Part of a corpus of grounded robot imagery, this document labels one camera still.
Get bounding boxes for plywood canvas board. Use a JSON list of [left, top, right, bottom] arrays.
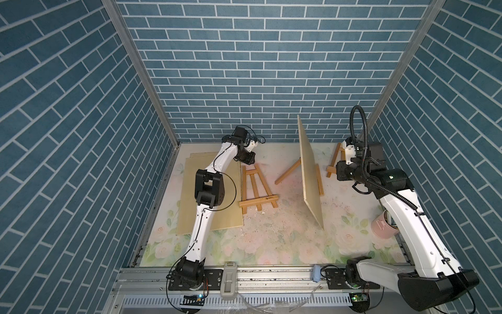
[[210, 160, 243, 231], [297, 116, 324, 230], [176, 151, 244, 236]]

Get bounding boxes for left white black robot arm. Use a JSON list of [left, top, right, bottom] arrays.
[[169, 129, 260, 290]]

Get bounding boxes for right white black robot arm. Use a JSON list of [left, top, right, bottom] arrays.
[[336, 158, 480, 311]]

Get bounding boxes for pink cup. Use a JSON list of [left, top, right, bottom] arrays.
[[371, 210, 400, 239]]

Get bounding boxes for right green circuit board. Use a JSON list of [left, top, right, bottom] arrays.
[[349, 293, 369, 304]]

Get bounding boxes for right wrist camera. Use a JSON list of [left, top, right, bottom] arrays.
[[341, 137, 385, 165]]

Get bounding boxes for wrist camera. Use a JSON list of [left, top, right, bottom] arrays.
[[341, 137, 385, 165], [233, 126, 260, 152]]

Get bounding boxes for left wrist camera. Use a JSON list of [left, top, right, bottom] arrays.
[[233, 126, 260, 152]]

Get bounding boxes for blue rail clip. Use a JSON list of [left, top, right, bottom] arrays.
[[311, 264, 321, 283]]

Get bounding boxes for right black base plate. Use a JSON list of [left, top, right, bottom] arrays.
[[322, 268, 381, 291]]

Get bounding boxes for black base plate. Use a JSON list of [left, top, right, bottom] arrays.
[[168, 268, 223, 291], [322, 268, 381, 291]]

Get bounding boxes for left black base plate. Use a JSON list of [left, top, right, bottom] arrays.
[[168, 268, 223, 291]]

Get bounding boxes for grey rail clamp handle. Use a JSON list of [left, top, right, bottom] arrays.
[[220, 262, 238, 300]]

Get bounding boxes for aluminium front rail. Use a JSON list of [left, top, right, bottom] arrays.
[[103, 266, 414, 313]]

